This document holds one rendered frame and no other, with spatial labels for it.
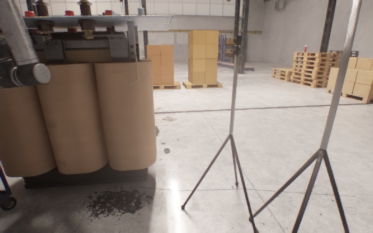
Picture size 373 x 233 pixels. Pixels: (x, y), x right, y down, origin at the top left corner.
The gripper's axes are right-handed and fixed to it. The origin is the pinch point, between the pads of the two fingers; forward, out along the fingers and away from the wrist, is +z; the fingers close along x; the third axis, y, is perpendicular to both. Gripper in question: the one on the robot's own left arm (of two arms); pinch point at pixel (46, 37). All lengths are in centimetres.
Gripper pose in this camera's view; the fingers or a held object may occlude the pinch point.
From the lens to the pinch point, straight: 159.0
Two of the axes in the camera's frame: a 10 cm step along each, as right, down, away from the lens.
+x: -9.8, -0.6, 2.0
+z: 2.1, -5.1, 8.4
